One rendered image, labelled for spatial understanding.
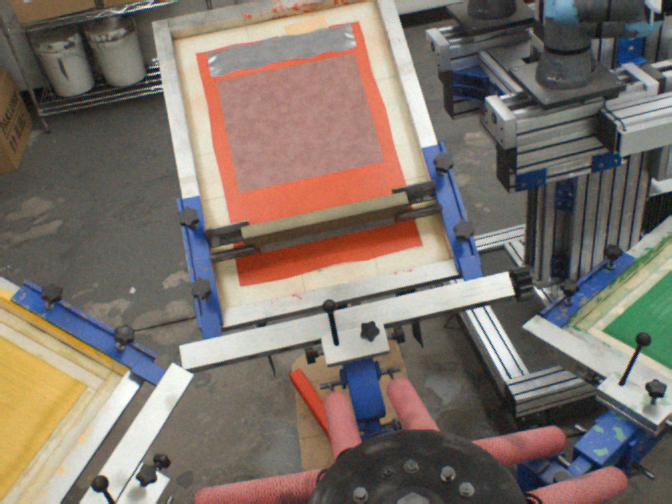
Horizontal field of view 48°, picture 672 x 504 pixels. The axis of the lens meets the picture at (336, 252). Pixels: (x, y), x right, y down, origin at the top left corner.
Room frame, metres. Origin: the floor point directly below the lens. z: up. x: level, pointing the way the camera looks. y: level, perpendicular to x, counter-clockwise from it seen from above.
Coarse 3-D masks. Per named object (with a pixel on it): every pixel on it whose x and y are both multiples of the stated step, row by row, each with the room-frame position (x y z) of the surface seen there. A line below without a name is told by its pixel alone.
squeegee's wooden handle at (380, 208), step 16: (336, 208) 1.29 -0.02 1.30; (352, 208) 1.28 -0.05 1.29; (368, 208) 1.28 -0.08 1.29; (384, 208) 1.28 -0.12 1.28; (400, 208) 1.29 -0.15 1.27; (256, 224) 1.28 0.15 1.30; (272, 224) 1.27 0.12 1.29; (288, 224) 1.27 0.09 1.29; (304, 224) 1.26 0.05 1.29; (320, 224) 1.27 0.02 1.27; (336, 224) 1.28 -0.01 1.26; (352, 224) 1.30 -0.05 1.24; (256, 240) 1.27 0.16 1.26; (272, 240) 1.28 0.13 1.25
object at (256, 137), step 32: (224, 96) 1.65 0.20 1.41; (256, 96) 1.64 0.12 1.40; (288, 96) 1.63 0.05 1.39; (224, 128) 1.58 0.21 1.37; (256, 128) 1.57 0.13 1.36; (288, 128) 1.56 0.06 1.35; (224, 160) 1.51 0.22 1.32; (256, 160) 1.50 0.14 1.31; (288, 160) 1.49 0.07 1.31; (224, 192) 1.44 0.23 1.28; (256, 192) 1.43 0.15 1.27; (288, 192) 1.42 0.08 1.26; (256, 256) 1.30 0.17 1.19; (288, 256) 1.30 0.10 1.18; (320, 256) 1.29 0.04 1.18
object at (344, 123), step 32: (288, 64) 1.71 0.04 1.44; (320, 64) 1.70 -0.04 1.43; (352, 64) 1.69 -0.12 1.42; (320, 96) 1.62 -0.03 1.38; (352, 96) 1.62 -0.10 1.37; (320, 128) 1.55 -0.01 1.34; (352, 128) 1.54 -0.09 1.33; (384, 128) 1.53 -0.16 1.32; (320, 160) 1.48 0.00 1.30; (352, 160) 1.47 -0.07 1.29; (384, 160) 1.47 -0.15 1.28; (320, 192) 1.42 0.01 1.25; (352, 192) 1.41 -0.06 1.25; (384, 192) 1.40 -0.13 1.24; (352, 256) 1.28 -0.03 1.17
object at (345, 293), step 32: (288, 0) 1.82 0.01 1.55; (320, 0) 1.81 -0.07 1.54; (352, 0) 1.83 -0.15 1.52; (384, 0) 1.79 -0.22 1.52; (160, 32) 1.78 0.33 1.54; (192, 32) 1.80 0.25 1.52; (384, 32) 1.75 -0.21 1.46; (160, 64) 1.71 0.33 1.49; (416, 96) 1.56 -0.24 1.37; (416, 128) 1.49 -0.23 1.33; (192, 160) 1.49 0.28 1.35; (192, 192) 1.42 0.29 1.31; (320, 288) 1.20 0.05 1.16; (352, 288) 1.19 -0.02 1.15; (384, 288) 1.18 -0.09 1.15; (416, 288) 1.20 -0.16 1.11; (224, 320) 1.16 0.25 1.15; (256, 320) 1.16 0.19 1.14
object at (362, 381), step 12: (360, 360) 1.02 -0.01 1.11; (372, 360) 1.02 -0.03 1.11; (348, 372) 1.01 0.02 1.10; (360, 372) 1.00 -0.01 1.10; (372, 372) 1.00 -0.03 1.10; (348, 384) 0.99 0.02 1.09; (360, 384) 0.98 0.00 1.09; (372, 384) 0.98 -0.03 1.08; (360, 396) 0.96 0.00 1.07; (372, 396) 0.96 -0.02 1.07; (360, 408) 0.94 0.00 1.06; (372, 408) 0.94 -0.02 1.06; (384, 408) 0.94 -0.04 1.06; (360, 420) 0.93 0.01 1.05
